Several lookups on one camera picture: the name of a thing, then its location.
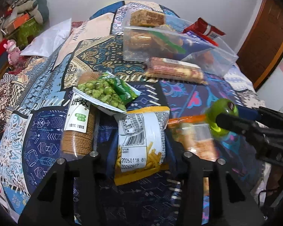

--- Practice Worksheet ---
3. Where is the pile of plush toys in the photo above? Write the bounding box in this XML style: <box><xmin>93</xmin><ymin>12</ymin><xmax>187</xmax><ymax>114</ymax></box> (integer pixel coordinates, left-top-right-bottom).
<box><xmin>0</xmin><ymin>0</ymin><xmax>49</xmax><ymax>29</ymax></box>

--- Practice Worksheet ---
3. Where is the fried snack clear bag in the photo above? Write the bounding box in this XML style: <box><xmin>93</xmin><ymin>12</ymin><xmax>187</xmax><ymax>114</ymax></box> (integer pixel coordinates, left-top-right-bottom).
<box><xmin>197</xmin><ymin>51</ymin><xmax>215</xmax><ymax>67</ymax></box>

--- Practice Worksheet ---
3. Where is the round biscuit roll pack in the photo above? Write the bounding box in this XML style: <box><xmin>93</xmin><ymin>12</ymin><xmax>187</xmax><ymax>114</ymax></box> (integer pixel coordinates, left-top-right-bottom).
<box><xmin>61</xmin><ymin>71</ymin><xmax>103</xmax><ymax>158</ymax></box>

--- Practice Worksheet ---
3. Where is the white pillow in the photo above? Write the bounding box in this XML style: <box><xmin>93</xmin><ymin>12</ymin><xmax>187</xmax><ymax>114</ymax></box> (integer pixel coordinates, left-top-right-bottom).
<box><xmin>20</xmin><ymin>18</ymin><xmax>72</xmax><ymax>57</ymax></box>

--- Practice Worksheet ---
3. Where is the ridged biscuit clear pack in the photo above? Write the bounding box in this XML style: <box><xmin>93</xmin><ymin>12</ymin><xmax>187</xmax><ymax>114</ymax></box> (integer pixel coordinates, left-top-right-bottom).
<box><xmin>167</xmin><ymin>114</ymin><xmax>219</xmax><ymax>197</ymax></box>

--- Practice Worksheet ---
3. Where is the red snack bag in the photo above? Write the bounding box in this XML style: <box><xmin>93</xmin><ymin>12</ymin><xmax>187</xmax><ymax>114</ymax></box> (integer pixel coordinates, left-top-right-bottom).
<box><xmin>182</xmin><ymin>17</ymin><xmax>225</xmax><ymax>47</ymax></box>

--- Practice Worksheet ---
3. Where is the long wafer biscuit pack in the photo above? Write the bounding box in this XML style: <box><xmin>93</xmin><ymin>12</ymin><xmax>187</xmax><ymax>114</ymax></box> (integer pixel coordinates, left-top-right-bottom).
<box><xmin>144</xmin><ymin>57</ymin><xmax>208</xmax><ymax>85</ymax></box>

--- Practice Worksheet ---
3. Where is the pink plush toy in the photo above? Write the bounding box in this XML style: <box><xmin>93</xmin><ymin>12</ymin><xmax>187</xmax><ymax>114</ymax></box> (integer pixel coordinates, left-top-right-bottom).
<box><xmin>3</xmin><ymin>39</ymin><xmax>21</xmax><ymax>66</ymax></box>

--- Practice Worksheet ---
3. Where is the brown wooden wardrobe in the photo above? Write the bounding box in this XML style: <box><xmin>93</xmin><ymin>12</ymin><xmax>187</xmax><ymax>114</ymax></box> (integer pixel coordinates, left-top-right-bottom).
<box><xmin>237</xmin><ymin>0</ymin><xmax>283</xmax><ymax>90</ymax></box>

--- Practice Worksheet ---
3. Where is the patchwork blue bed quilt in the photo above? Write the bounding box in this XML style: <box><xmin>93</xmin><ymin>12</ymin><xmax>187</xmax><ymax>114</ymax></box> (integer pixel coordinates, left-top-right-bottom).
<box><xmin>0</xmin><ymin>3</ymin><xmax>264</xmax><ymax>225</ymax></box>

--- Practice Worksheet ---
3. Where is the green peas snack bag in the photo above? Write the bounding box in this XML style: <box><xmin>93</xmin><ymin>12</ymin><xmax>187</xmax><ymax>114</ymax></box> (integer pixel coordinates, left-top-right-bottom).
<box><xmin>73</xmin><ymin>71</ymin><xmax>141</xmax><ymax>116</ymax></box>

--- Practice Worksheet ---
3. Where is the green-edged pastry pack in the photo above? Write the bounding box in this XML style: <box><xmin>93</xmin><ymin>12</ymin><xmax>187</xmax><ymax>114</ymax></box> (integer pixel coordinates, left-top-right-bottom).
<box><xmin>129</xmin><ymin>32</ymin><xmax>186</xmax><ymax>54</ymax></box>

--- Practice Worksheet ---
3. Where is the green jelly cup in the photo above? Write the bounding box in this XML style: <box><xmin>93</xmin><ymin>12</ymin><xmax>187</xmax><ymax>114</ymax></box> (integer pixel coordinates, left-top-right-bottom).
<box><xmin>205</xmin><ymin>98</ymin><xmax>239</xmax><ymax>138</ymax></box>

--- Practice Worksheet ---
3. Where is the clear plastic storage bin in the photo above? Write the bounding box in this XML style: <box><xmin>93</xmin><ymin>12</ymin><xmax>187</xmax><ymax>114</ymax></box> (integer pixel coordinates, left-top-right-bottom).
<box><xmin>122</xmin><ymin>9</ymin><xmax>238</xmax><ymax>77</ymax></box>

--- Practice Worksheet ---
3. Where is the orange box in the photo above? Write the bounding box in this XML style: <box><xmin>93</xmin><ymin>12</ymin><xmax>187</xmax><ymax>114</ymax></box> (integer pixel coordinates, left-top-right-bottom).
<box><xmin>6</xmin><ymin>13</ymin><xmax>30</xmax><ymax>33</ymax></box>

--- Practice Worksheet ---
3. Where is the french fries snack bag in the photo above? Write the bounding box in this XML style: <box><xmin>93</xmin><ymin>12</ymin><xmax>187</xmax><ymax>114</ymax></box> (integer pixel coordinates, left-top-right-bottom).
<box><xmin>114</xmin><ymin>106</ymin><xmax>170</xmax><ymax>186</ymax></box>

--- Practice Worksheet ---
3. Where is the green patterned box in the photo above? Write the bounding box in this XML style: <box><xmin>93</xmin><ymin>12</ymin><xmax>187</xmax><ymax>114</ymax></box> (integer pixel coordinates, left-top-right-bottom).
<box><xmin>9</xmin><ymin>18</ymin><xmax>43</xmax><ymax>50</ymax></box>

